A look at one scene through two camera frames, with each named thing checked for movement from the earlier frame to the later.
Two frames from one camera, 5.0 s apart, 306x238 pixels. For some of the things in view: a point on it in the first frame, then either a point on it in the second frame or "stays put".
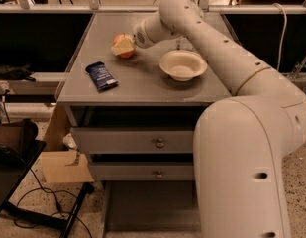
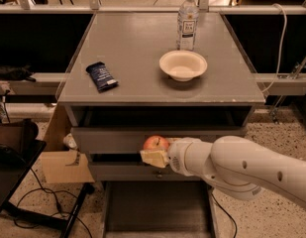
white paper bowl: [182, 64] stays put
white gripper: [141, 37] -> [176, 156]
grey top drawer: [137, 140] stays put
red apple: [126, 55] -> [155, 143]
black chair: [16, 150] stays put
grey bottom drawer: [152, 209] stays put
